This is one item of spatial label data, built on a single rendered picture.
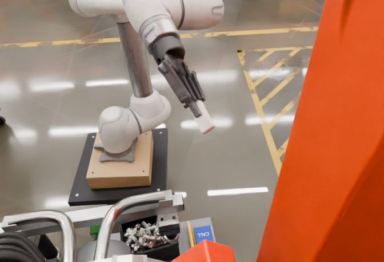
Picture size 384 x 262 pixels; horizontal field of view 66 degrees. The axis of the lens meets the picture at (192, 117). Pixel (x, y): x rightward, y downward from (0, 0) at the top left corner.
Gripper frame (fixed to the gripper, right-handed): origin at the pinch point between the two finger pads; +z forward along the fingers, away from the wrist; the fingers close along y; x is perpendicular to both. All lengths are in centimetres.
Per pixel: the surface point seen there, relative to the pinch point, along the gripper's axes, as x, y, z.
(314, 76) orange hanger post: 24.3, 13.9, 10.0
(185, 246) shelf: -52, -42, 24
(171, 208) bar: -18.5, -1.1, 13.7
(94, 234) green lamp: -61, -11, 7
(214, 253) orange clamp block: -2.6, 13.3, 24.8
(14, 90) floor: -200, -83, -162
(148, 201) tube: -19.7, 3.9, 10.3
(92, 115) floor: -139, -104, -96
